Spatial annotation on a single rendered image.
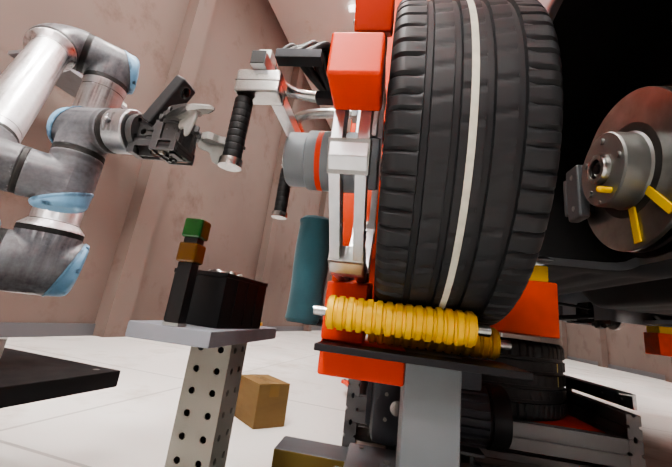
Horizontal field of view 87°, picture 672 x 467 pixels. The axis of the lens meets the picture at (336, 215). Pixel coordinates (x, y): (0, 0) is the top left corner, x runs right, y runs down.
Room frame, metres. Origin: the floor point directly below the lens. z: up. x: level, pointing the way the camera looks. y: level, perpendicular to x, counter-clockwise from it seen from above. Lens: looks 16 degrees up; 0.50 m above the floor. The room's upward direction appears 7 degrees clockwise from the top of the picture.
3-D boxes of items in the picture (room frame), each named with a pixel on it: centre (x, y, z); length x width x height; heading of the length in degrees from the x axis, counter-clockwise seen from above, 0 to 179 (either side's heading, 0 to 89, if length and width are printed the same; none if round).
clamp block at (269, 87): (0.62, 0.18, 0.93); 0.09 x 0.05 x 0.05; 81
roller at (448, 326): (0.62, -0.13, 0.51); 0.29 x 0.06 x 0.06; 81
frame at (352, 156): (0.76, -0.05, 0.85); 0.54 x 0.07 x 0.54; 171
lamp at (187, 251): (0.72, 0.28, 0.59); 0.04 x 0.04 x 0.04; 81
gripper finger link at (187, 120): (0.57, 0.28, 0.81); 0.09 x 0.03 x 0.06; 45
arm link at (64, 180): (0.67, 0.54, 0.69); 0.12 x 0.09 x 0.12; 128
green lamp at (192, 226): (0.72, 0.28, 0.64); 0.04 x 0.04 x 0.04; 81
